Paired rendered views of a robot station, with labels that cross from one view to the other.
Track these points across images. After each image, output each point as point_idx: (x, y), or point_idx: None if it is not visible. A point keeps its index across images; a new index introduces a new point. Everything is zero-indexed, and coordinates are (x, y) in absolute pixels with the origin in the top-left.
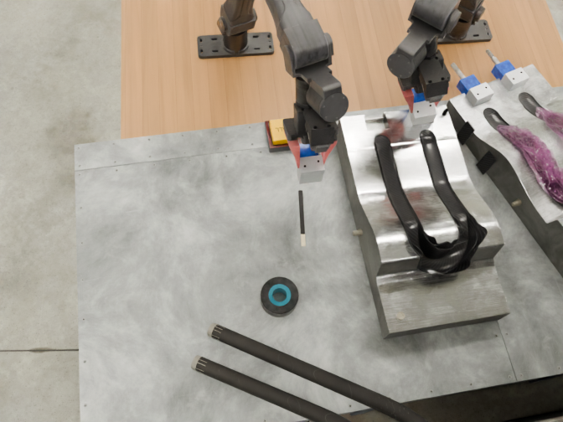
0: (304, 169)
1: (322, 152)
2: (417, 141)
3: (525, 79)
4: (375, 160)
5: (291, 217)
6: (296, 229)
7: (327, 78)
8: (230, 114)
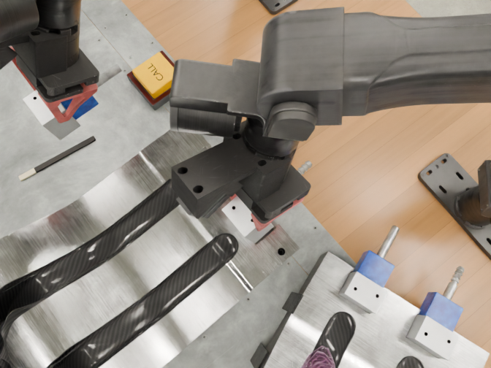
0: (29, 100)
1: (69, 109)
2: (208, 236)
3: (440, 355)
4: (145, 195)
5: (54, 147)
6: (39, 160)
7: None
8: (158, 16)
